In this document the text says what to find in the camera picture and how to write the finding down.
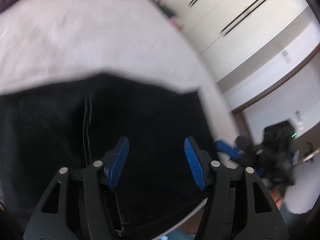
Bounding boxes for black denim pants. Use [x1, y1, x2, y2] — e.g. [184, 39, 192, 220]
[1, 74, 217, 239]

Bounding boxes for white bed sheet mattress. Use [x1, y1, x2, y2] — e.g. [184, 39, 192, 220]
[0, 0, 241, 240]

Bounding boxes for dark bedside table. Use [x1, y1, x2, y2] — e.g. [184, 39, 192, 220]
[157, 2, 177, 19]

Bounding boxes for white wardrobe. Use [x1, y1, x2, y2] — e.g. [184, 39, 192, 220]
[157, 0, 319, 109]

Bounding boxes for teal plastic chair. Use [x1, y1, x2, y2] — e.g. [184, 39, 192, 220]
[159, 229, 195, 240]

